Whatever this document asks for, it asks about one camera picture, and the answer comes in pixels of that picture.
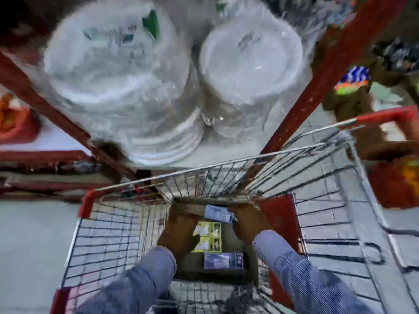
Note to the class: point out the person's right hand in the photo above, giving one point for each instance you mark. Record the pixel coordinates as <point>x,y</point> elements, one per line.
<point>251,224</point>

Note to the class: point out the person's left hand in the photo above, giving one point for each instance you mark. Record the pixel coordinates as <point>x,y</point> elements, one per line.
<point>179,230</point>

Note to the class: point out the person's right fingers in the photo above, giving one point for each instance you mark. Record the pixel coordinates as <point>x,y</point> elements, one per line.
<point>245,212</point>

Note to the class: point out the person's left fingers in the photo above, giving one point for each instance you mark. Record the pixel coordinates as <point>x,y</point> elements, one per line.
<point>181,213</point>

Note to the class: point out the brown box with yellow label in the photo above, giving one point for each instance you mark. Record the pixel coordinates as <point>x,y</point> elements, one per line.
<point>212,255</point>

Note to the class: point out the person's left forearm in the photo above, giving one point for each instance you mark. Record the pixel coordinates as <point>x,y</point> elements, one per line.
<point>137,284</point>

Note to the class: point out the person's right forearm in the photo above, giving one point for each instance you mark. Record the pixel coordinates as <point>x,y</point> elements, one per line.
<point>304,277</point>

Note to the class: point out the small wrapped white plate stack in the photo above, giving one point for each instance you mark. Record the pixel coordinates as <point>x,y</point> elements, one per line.
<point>252,62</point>

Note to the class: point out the red bag with orange contents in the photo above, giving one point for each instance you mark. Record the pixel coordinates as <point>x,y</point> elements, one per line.
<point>16,122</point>
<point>394,184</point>

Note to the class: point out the large wrapped white plate stack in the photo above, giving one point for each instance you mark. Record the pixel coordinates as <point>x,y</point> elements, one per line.
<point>114,75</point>

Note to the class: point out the blue orange green packet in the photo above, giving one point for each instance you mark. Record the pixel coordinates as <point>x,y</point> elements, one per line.
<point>352,80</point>

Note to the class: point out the dark packaged goods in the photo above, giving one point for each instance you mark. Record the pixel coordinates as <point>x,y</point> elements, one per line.
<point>397,55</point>

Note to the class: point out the red metal shelf frame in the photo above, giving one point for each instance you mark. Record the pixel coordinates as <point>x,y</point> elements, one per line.
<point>327,78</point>

